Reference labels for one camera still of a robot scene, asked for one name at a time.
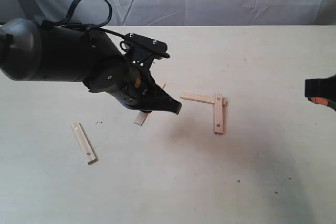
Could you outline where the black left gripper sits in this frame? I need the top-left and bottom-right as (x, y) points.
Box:
(112, 65), (182, 115)

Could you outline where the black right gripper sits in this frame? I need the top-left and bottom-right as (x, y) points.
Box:
(304, 75), (335, 109)

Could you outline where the wood stick with two dots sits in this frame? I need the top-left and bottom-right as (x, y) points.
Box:
(214, 93), (224, 134)

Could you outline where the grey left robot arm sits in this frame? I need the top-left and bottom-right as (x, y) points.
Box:
(1, 18), (182, 114)

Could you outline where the plain horizontal wood stick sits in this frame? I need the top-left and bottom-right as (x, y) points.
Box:
(180, 92), (215, 104)

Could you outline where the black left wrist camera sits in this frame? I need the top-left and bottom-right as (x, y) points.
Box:
(120, 33), (170, 63)

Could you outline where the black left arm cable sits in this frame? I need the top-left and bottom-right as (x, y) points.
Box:
(34, 0), (127, 38)

